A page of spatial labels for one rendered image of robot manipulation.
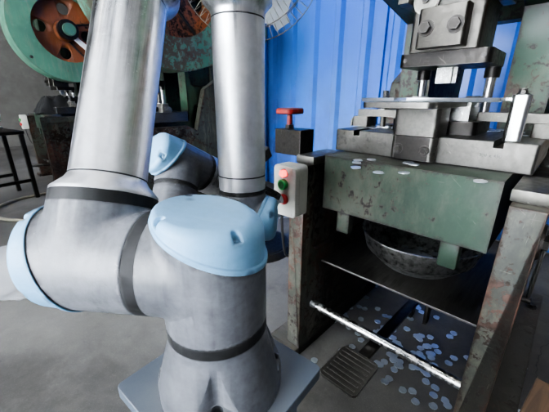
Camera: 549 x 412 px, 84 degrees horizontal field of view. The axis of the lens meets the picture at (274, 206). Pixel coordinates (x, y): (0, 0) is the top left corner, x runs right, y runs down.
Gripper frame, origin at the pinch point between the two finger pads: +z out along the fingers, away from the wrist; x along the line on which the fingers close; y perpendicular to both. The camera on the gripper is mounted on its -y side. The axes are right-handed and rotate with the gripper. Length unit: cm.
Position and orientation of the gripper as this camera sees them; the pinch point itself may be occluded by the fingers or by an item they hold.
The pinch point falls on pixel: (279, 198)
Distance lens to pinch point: 78.1
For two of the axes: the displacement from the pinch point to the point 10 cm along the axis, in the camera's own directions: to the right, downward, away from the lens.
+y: -3.5, 9.4, -0.5
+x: 7.2, 2.3, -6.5
